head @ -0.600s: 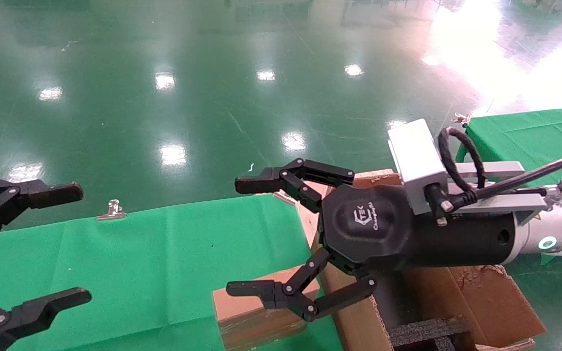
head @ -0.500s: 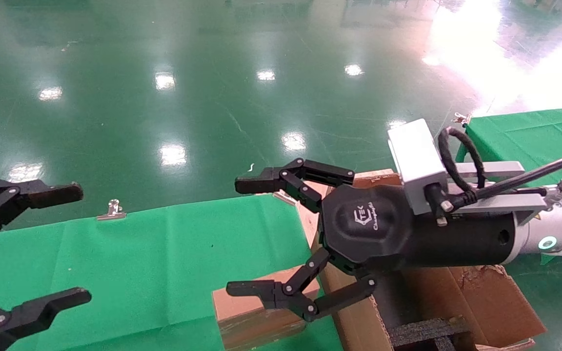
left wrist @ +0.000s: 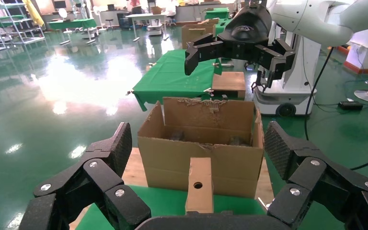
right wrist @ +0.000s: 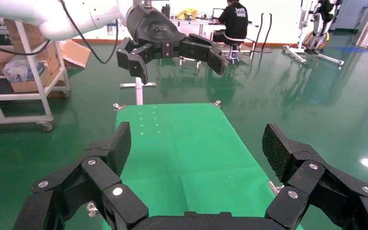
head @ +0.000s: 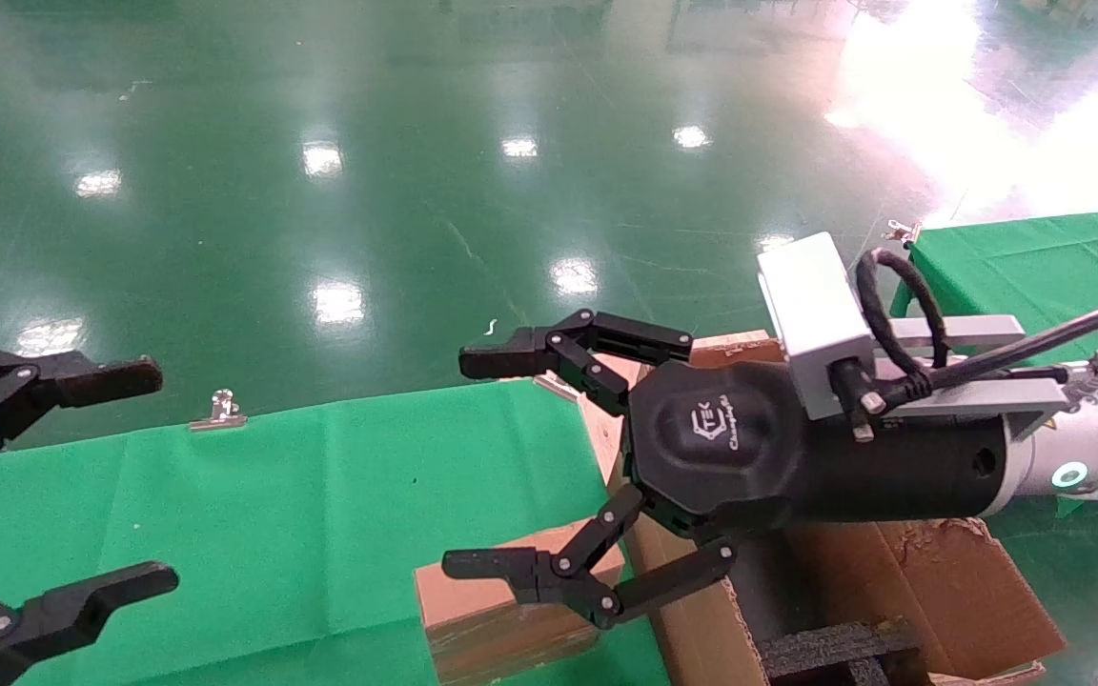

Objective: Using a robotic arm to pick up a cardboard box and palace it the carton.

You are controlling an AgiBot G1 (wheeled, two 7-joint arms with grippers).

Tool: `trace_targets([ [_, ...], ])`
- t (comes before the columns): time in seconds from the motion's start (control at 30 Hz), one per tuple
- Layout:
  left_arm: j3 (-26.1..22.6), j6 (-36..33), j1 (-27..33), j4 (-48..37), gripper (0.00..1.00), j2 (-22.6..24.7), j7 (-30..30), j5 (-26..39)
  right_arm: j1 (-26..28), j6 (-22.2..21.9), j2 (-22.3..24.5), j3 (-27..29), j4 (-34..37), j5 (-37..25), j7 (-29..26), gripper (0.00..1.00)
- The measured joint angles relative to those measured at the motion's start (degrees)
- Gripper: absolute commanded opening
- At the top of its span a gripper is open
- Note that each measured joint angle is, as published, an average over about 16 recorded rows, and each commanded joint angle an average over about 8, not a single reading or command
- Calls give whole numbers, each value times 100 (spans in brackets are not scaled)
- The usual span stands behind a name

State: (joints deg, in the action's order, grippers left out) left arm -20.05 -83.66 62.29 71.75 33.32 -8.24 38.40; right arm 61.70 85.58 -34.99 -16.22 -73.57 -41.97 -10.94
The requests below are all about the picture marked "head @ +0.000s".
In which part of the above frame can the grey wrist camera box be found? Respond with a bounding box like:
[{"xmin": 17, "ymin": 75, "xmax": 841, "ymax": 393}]
[{"xmin": 757, "ymin": 232, "xmax": 880, "ymax": 422}]

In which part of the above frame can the small brown cardboard box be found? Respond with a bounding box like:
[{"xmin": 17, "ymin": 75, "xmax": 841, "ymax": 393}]
[{"xmin": 414, "ymin": 519, "xmax": 628, "ymax": 685}]

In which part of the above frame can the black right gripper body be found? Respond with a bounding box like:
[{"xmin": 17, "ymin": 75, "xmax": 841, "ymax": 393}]
[{"xmin": 625, "ymin": 360, "xmax": 1009, "ymax": 536}]

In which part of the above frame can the black foam insert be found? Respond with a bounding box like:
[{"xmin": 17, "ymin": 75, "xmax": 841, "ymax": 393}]
[{"xmin": 759, "ymin": 619, "xmax": 922, "ymax": 686}]

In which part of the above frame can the large open cardboard carton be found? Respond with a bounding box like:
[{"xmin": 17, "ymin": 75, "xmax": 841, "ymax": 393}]
[{"xmin": 606, "ymin": 331, "xmax": 1069, "ymax": 686}]

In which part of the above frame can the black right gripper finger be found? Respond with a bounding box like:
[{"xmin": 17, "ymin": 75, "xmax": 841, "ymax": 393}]
[
  {"xmin": 441, "ymin": 484, "xmax": 737, "ymax": 631},
  {"xmin": 458, "ymin": 309, "xmax": 695, "ymax": 416}
]

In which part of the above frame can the green table cloth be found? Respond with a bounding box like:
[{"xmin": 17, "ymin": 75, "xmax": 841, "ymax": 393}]
[
  {"xmin": 890, "ymin": 205, "xmax": 1098, "ymax": 368},
  {"xmin": 0, "ymin": 379, "xmax": 669, "ymax": 686}
]

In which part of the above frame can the grey metal camera bracket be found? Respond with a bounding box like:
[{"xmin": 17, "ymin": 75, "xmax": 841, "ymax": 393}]
[{"xmin": 854, "ymin": 314, "xmax": 1098, "ymax": 444}]

